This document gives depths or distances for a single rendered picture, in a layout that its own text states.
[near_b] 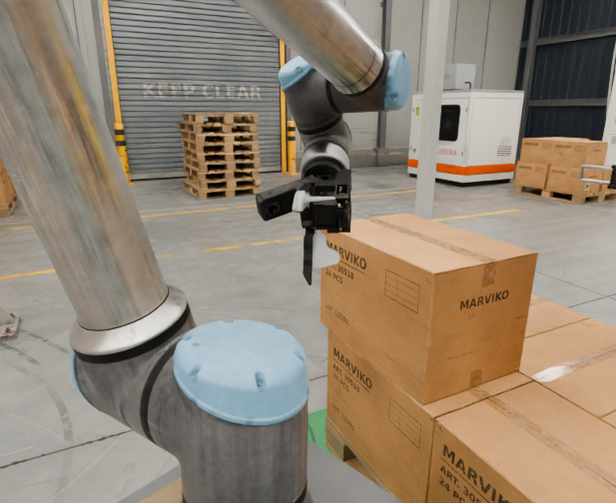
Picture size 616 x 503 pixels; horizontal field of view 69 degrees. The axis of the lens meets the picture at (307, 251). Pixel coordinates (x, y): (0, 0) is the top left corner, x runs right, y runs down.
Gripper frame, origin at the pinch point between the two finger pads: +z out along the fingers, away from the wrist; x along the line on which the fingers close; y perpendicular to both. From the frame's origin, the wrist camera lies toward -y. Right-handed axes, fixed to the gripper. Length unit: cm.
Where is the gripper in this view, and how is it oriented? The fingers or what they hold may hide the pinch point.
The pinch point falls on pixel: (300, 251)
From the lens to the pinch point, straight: 67.4
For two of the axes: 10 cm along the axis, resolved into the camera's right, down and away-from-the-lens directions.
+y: 9.9, -0.1, -1.5
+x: 1.1, 7.4, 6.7
